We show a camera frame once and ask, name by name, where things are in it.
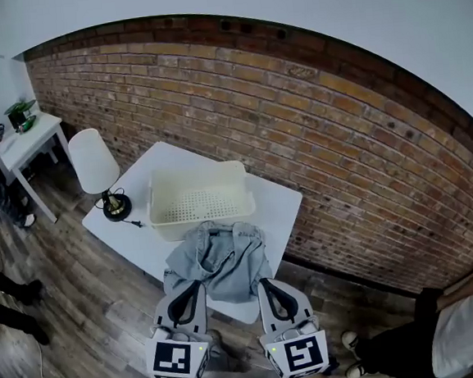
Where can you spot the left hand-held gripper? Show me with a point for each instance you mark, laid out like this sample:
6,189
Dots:
169,356

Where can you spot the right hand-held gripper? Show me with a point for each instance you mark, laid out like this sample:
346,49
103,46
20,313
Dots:
302,353

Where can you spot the light blue denim garment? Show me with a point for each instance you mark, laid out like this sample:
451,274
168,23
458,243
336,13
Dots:
227,267

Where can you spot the cream perforated plastic basket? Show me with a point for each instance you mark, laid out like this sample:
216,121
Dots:
199,206

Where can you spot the white square table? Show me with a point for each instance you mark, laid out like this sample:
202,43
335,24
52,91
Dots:
143,250

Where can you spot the table lamp with white shade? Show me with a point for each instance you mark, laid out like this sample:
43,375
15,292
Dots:
92,159

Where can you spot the white side table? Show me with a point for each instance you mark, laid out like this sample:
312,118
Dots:
26,140

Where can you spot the green tiered tray stand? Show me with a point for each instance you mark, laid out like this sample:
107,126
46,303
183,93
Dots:
20,114

